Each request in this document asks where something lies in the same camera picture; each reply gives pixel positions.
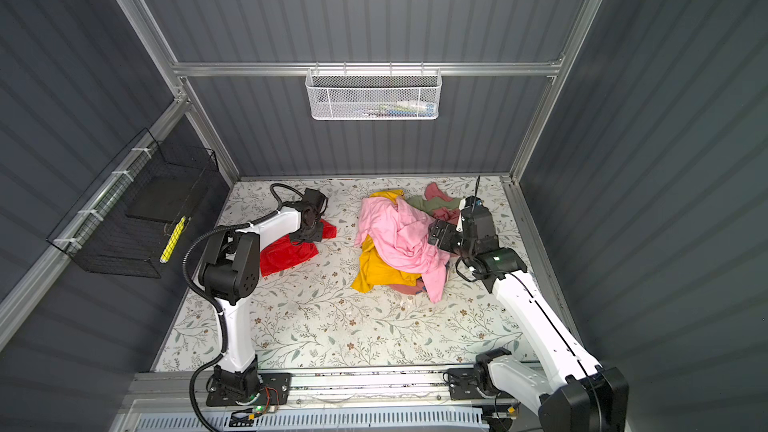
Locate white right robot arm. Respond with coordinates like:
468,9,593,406
428,199,629,431

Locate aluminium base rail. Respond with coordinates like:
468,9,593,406
119,361,541,416

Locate olive green cloth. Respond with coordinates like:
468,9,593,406
406,196,461,220

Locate yellow cloth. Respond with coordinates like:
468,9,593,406
351,205,427,293

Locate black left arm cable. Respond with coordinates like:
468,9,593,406
181,182,305,432

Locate white ventilation grille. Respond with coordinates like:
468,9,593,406
134,405,490,432

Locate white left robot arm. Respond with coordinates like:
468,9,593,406
183,183,328,373

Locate items in white basket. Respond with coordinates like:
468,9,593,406
357,100,438,119

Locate pink cloth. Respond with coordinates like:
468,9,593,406
355,196,450,303

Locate white wire mesh basket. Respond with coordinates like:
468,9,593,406
305,67,443,121

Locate red cloth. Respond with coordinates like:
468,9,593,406
259,234,319,277

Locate black wire basket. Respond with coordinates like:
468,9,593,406
47,129,220,279

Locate yellow marker pen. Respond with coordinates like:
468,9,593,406
159,216,187,264

